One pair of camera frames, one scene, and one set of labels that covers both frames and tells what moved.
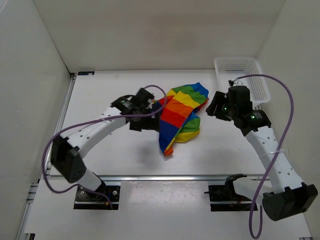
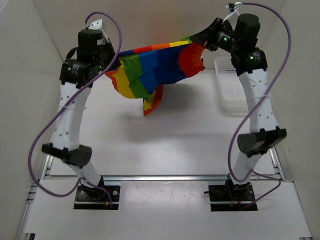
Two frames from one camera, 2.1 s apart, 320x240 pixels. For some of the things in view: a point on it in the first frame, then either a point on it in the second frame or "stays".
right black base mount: (223, 198) stays
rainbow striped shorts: (179, 120) to (141, 73)
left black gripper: (152, 123) to (108, 47)
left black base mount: (86, 200) stays
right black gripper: (218, 99) to (208, 36)
